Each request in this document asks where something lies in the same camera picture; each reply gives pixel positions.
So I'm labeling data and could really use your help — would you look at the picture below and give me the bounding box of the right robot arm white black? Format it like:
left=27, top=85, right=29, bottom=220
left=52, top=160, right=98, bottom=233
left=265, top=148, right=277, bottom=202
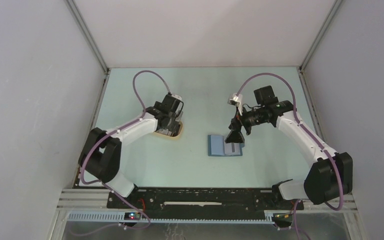
left=225, top=85, right=353, bottom=209

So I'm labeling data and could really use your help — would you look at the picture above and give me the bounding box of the blue card holder wallet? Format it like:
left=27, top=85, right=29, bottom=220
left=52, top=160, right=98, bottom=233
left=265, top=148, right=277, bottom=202
left=207, top=134, right=245, bottom=157

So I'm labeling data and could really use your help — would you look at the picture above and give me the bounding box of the aluminium frame rail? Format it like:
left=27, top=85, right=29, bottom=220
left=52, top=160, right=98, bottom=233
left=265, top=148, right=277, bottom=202
left=48, top=188, right=368, bottom=240

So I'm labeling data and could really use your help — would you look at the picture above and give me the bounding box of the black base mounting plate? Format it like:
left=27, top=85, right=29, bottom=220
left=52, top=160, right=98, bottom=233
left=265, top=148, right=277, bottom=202
left=106, top=187, right=304, bottom=220

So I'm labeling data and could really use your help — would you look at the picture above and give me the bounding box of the beige oval card tray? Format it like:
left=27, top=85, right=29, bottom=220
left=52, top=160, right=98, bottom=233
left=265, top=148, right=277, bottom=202
left=152, top=121, right=183, bottom=139

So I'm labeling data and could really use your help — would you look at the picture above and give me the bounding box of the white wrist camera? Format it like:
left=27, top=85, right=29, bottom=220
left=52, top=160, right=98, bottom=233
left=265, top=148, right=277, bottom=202
left=169, top=93, right=182, bottom=101
left=227, top=93, right=243, bottom=116

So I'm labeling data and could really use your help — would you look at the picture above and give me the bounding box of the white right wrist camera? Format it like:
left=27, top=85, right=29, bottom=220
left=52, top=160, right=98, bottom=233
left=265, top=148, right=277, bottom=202
left=227, top=93, right=243, bottom=116

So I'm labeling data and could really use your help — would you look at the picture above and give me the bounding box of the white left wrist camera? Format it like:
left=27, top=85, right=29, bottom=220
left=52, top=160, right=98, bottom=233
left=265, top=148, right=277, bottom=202
left=169, top=93, right=182, bottom=101

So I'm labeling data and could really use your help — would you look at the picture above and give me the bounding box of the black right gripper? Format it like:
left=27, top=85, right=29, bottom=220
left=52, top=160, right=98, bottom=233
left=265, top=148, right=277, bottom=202
left=225, top=105, right=266, bottom=144

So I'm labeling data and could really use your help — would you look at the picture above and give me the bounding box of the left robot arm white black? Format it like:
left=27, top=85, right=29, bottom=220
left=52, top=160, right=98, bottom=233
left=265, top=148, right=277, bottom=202
left=78, top=93, right=184, bottom=208

